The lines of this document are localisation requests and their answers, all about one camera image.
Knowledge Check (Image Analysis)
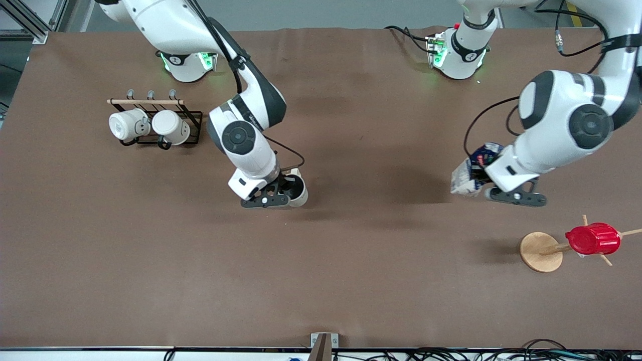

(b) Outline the aluminium frame profile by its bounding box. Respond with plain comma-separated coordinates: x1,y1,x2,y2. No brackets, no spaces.
0,0,68,45

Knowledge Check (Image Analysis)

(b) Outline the metal wooden mount bracket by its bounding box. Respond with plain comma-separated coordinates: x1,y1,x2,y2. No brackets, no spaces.
310,332,340,361

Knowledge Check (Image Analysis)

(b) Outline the white mug with bottom label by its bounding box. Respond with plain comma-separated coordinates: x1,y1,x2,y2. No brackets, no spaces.
109,108,151,142

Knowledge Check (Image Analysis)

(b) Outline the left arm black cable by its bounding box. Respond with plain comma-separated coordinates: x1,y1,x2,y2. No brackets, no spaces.
463,95,522,161

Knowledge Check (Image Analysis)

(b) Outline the black cable with metal connector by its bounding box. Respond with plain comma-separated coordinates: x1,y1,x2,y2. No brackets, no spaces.
533,0,610,76

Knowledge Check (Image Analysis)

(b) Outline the blue white milk carton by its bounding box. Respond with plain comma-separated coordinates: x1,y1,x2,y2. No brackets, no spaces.
450,142,505,197

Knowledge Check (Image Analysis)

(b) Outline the wooden mug tree stand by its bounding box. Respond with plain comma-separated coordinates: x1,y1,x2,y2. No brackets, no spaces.
520,215,642,273

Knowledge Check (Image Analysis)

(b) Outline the black cable bundle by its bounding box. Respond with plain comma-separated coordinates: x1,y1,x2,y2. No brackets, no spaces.
401,338,642,361

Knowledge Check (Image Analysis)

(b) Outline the black cable on table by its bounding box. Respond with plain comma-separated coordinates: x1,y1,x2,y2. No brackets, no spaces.
385,25,442,55

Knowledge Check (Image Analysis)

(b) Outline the red plastic cup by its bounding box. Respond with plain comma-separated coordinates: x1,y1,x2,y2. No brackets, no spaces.
565,223,622,256

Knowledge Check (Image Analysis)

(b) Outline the white mug grey interior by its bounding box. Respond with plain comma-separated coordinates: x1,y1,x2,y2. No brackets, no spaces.
287,168,308,208

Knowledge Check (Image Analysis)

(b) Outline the plain white mug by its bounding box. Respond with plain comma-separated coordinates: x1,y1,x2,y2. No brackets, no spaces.
151,110,191,146

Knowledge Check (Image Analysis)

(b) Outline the black wire mug rack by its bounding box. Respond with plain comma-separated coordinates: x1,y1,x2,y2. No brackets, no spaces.
107,89,203,150

